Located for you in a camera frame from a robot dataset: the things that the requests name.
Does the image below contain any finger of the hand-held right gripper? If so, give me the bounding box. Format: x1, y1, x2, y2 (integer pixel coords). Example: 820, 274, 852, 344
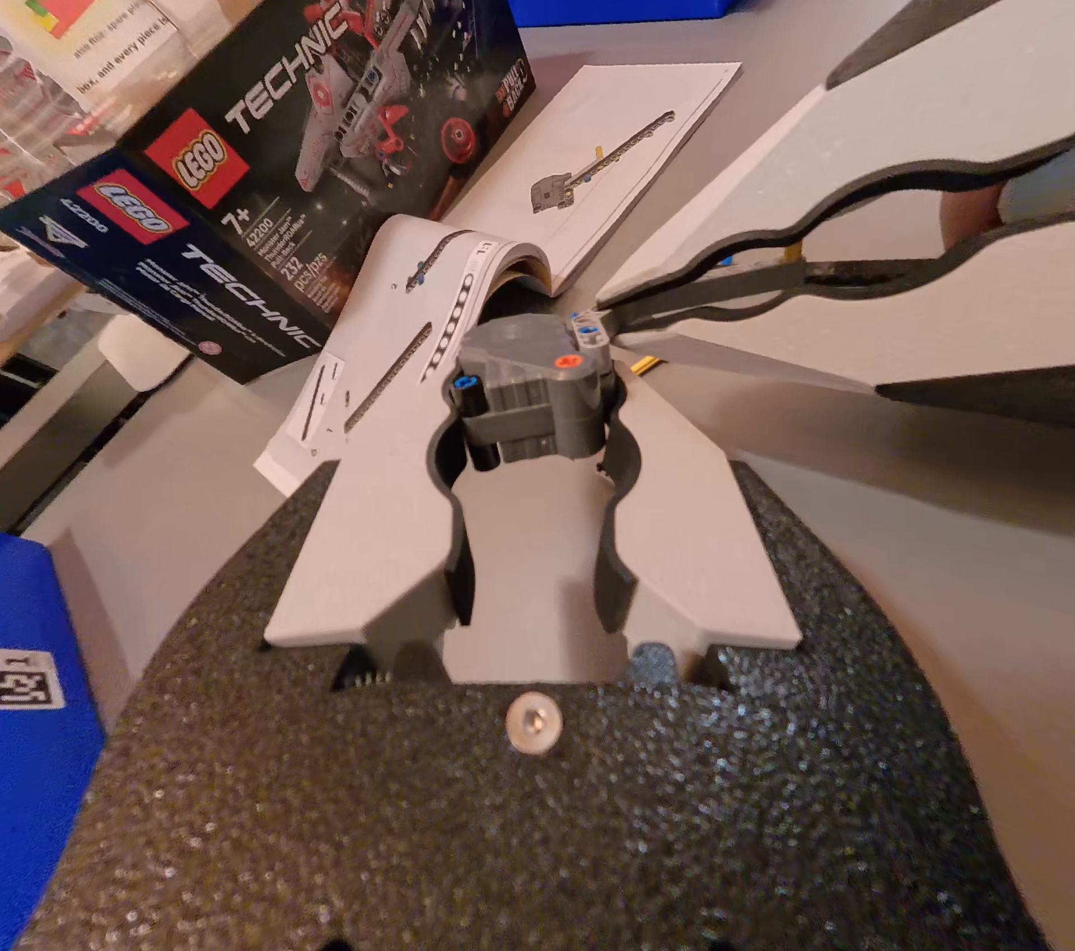
615, 214, 1075, 391
595, 0, 1075, 311

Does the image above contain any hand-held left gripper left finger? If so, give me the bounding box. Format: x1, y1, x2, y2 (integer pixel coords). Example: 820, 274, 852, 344
263, 378, 473, 671

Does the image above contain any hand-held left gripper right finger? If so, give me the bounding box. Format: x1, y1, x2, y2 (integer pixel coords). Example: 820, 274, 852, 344
596, 376, 805, 687

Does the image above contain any dark grey toy motor block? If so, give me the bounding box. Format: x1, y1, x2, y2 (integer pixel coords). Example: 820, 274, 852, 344
445, 315, 618, 472

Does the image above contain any person's right hand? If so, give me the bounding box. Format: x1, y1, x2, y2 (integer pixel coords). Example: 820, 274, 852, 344
939, 180, 1006, 257

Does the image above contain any white instruction booklet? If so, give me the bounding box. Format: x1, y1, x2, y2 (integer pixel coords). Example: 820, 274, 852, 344
254, 63, 744, 496

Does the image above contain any blue bin with white tag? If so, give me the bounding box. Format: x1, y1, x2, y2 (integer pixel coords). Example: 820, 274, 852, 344
0, 533, 106, 951

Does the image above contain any dark toy set box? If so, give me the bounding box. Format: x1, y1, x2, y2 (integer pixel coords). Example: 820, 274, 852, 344
0, 0, 539, 387

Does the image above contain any printed instruction sign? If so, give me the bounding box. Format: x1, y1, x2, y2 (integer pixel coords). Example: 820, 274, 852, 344
0, 0, 221, 213

